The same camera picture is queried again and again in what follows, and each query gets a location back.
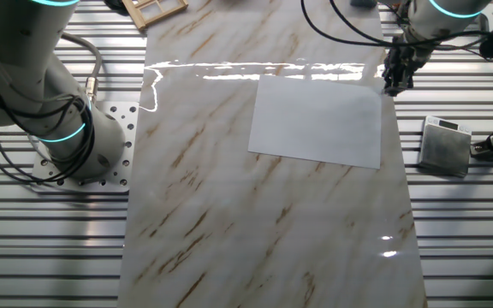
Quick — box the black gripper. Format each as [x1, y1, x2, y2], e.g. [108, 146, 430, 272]
[382, 44, 428, 98]

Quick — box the white paper sheet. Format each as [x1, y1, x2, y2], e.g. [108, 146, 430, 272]
[247, 74, 383, 170]

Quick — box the silver digital scale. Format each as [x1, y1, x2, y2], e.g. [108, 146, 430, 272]
[417, 115, 473, 179]

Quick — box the marble pattern board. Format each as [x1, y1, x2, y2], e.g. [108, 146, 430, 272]
[116, 0, 428, 308]

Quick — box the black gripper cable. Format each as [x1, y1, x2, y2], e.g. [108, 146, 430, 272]
[300, 0, 397, 47]

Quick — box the small wooden window frame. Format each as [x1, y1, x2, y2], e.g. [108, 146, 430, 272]
[121, 0, 189, 31]

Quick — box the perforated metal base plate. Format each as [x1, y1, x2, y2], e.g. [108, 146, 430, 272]
[31, 101, 140, 193]

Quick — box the grey cable with metal connector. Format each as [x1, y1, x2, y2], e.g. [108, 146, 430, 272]
[60, 33, 104, 106]

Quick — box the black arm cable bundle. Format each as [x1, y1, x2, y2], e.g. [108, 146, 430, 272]
[0, 0, 97, 186]

